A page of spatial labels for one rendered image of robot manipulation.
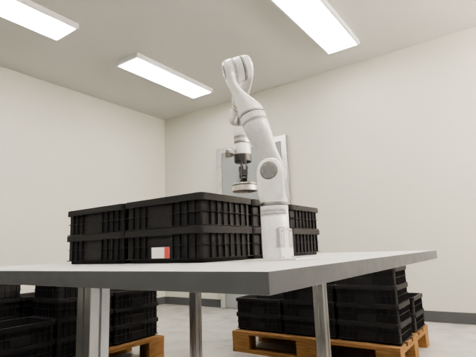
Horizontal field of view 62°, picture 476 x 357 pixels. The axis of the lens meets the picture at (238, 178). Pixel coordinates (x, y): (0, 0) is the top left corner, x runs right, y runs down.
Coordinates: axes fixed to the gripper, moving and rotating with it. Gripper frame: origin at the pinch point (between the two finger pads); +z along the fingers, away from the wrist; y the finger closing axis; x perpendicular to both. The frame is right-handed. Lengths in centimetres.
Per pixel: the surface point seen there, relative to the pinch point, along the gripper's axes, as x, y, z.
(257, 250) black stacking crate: -3.2, -11.1, 26.7
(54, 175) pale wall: 196, 300, -69
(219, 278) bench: 13, -92, 31
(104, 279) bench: 39, -70, 32
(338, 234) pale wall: -125, 267, 13
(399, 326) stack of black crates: -94, 73, 75
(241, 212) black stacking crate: 2.8, -18.4, 12.6
